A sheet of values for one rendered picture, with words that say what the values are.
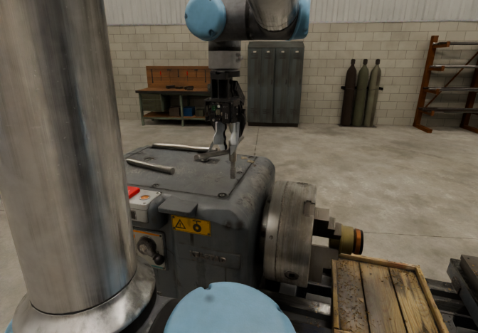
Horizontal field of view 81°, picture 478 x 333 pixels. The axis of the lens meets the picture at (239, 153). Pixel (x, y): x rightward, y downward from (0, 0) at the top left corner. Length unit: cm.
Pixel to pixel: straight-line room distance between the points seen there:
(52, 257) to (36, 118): 10
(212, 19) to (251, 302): 43
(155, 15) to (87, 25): 780
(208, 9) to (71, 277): 44
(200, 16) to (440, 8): 793
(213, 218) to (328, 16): 709
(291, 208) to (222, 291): 53
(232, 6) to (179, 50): 716
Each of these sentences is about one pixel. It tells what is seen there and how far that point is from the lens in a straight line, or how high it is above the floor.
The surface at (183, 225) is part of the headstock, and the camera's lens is 75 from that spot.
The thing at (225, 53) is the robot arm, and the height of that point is 162.
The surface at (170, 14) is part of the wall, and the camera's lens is 786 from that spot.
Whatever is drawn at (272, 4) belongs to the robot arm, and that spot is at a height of 167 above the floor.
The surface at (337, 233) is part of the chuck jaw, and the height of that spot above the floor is 113.
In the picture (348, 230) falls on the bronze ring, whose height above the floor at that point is 112.
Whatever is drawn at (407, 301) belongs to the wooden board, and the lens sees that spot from 112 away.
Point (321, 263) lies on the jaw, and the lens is 94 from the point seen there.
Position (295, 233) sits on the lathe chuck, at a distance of 79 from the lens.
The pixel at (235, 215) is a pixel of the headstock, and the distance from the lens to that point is 70.
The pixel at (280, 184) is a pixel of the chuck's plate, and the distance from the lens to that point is 87.
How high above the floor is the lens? 160
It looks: 19 degrees down
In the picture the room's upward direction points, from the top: straight up
